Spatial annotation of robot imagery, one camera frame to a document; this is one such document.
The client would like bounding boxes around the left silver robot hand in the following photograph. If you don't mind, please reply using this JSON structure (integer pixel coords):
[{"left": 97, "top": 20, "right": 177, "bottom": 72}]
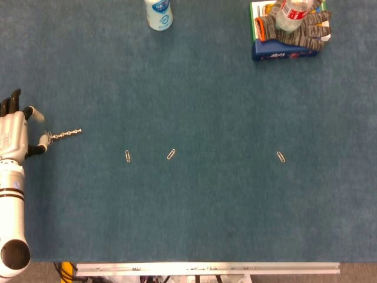
[{"left": 0, "top": 88, "right": 49, "bottom": 166}]

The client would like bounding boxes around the metal magnetic bar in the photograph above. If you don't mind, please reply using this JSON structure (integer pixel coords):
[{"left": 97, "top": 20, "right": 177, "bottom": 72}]
[{"left": 47, "top": 128, "right": 83, "bottom": 144}]

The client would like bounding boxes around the yellow robot base part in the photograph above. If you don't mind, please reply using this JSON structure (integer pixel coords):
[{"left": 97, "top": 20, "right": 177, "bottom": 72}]
[{"left": 61, "top": 261, "right": 78, "bottom": 281}]

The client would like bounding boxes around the white yogurt drink bottle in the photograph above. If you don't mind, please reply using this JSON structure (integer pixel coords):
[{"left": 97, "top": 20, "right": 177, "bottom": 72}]
[{"left": 144, "top": 0, "right": 174, "bottom": 31}]

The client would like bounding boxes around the dark blue carton box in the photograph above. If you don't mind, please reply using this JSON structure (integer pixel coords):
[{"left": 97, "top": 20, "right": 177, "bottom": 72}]
[{"left": 252, "top": 39, "right": 320, "bottom": 62}]

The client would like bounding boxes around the clear bottle with red label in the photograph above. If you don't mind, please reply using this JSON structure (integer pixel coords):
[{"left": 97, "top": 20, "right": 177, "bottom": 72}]
[{"left": 275, "top": 0, "right": 316, "bottom": 33}]

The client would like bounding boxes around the grey striped knit glove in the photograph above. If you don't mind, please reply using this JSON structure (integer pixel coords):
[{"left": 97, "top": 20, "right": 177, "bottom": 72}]
[{"left": 254, "top": 0, "right": 333, "bottom": 50}]

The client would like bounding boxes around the aluminium profile rail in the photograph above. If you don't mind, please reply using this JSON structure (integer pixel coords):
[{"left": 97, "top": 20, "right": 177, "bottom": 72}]
[{"left": 75, "top": 262, "right": 341, "bottom": 277}]

